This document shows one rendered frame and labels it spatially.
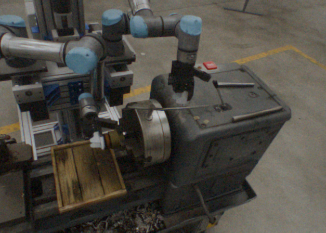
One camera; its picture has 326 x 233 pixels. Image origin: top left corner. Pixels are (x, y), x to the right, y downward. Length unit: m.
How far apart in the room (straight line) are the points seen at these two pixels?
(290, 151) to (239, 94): 1.87
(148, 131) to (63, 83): 0.71
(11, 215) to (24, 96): 0.59
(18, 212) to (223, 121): 0.91
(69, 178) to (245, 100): 0.92
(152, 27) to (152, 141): 0.46
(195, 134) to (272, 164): 1.89
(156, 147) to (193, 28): 0.52
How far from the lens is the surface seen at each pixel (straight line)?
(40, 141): 2.43
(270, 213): 2.58
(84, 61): 1.15
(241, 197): 1.86
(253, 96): 1.38
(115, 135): 1.20
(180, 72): 0.99
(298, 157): 3.14
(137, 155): 1.15
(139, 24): 0.97
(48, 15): 1.65
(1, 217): 1.24
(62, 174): 1.38
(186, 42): 0.95
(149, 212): 1.62
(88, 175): 1.36
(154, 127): 1.12
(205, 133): 1.10
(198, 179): 1.43
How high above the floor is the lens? 2.03
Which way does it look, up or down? 44 degrees down
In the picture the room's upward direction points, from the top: 11 degrees clockwise
